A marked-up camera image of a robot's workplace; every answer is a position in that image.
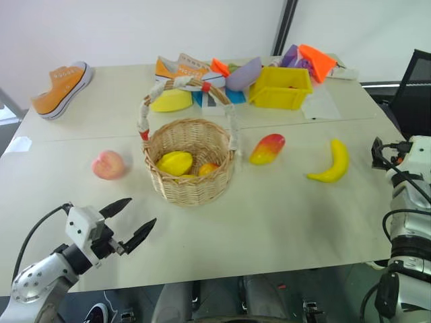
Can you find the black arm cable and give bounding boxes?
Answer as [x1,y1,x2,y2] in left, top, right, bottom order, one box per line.
[11,203,73,284]
[376,142,431,207]

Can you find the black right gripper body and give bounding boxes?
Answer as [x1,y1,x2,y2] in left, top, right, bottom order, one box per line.
[381,140,413,168]

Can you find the lilac plastic bowl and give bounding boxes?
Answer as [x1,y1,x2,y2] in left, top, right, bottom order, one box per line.
[225,56,263,92]

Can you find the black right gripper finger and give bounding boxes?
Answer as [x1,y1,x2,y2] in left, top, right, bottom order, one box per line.
[371,136,385,159]

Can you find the red yellow toy mango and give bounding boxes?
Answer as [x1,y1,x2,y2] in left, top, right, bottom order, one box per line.
[248,133,287,166]

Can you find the yellow plate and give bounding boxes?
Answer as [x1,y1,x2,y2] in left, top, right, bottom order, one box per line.
[149,88,193,113]

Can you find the orange canvas sneaker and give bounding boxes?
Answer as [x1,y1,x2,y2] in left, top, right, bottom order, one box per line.
[31,61,95,120]
[154,52,212,83]

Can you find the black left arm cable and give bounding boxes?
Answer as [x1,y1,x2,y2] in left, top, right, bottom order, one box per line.
[11,203,73,284]

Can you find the black mesh office chair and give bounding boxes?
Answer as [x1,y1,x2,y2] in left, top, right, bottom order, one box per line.
[379,48,431,139]

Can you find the small orange folded piece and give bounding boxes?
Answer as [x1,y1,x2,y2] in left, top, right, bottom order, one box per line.
[209,57,232,78]

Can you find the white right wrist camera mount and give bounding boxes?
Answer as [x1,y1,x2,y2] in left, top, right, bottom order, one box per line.
[408,135,431,176]

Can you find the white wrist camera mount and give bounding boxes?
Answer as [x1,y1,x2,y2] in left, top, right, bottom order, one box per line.
[65,205,106,268]
[408,135,431,176]

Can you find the wicker basket with wrapped handle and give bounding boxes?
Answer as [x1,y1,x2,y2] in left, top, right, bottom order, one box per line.
[137,76,244,207]

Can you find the blue and white card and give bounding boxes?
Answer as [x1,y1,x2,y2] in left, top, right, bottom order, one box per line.
[191,88,247,109]

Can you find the small white paper scrap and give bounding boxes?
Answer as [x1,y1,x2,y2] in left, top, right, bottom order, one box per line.
[5,137,33,154]

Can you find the yellow plastic storage bin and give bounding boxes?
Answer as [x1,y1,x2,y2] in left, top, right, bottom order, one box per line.
[248,65,314,111]

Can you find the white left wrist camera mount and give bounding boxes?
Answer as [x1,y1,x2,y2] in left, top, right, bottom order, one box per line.
[65,205,106,268]

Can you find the pink toy peach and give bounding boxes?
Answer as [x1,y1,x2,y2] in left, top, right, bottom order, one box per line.
[91,149,133,181]

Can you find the small orange yellow toy fruit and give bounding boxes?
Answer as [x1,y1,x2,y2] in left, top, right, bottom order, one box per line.
[198,162,220,178]

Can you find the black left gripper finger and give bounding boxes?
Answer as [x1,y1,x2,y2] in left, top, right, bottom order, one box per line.
[125,217,158,255]
[99,197,133,218]

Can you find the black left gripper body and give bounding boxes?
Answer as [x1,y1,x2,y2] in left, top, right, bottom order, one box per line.
[90,220,131,260]

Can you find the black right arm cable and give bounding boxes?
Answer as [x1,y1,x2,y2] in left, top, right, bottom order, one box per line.
[376,142,431,207]

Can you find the purple plastic toys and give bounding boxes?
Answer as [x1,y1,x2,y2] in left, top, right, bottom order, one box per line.
[280,44,316,72]

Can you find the dark window frame post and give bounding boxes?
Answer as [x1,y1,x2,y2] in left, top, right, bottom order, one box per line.
[271,0,299,57]

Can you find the yellow toy banana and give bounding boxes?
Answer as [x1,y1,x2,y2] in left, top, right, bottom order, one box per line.
[306,138,351,184]

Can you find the large orange folded piece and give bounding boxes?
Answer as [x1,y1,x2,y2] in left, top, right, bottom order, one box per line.
[298,43,337,84]

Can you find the yellow toy starfruit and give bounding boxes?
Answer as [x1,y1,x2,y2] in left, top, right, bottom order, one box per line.
[155,151,194,176]

